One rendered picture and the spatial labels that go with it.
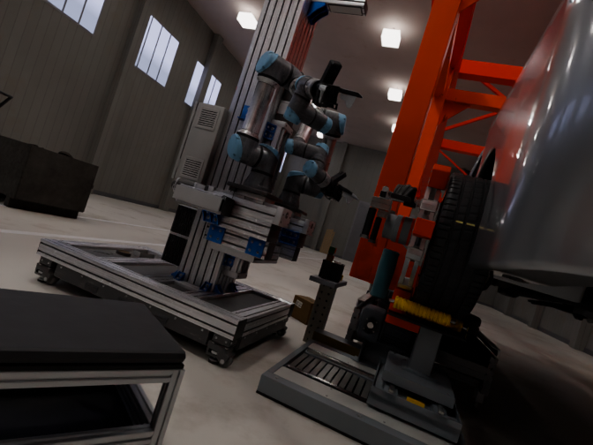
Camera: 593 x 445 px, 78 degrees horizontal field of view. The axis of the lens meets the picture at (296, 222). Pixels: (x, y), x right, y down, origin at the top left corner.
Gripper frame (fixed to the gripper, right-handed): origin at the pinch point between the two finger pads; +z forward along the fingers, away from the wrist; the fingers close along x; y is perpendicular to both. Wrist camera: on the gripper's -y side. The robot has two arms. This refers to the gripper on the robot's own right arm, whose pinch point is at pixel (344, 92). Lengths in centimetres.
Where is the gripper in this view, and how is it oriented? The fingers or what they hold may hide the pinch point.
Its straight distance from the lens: 132.0
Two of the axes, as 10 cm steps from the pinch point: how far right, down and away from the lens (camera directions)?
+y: -2.0, 9.0, 4.0
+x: -9.0, -0.1, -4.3
